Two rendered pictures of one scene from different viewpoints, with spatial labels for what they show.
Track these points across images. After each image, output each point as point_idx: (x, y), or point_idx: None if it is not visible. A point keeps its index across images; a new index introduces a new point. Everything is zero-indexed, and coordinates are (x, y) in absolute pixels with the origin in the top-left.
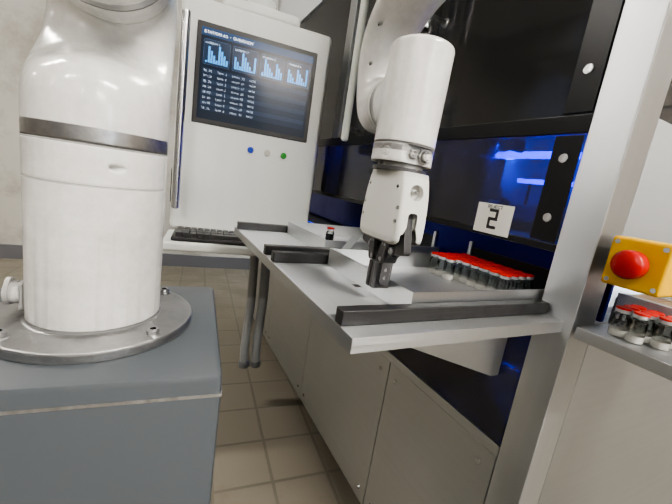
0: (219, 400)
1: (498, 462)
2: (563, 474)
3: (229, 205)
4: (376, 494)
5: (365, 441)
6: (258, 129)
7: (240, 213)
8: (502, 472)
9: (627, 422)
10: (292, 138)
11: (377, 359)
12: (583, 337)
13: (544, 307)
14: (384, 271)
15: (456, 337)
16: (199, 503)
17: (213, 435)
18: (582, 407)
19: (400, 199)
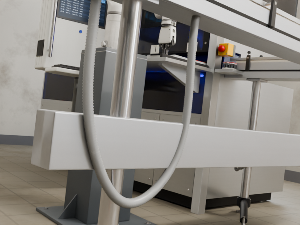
0: (147, 61)
1: (201, 118)
2: (220, 123)
3: (70, 58)
4: (159, 172)
5: None
6: (84, 22)
7: (75, 62)
8: (202, 120)
9: (240, 114)
10: (99, 27)
11: (153, 116)
12: (216, 70)
13: (207, 66)
14: (166, 51)
15: (185, 64)
16: (143, 82)
17: (146, 68)
18: (222, 99)
19: (170, 32)
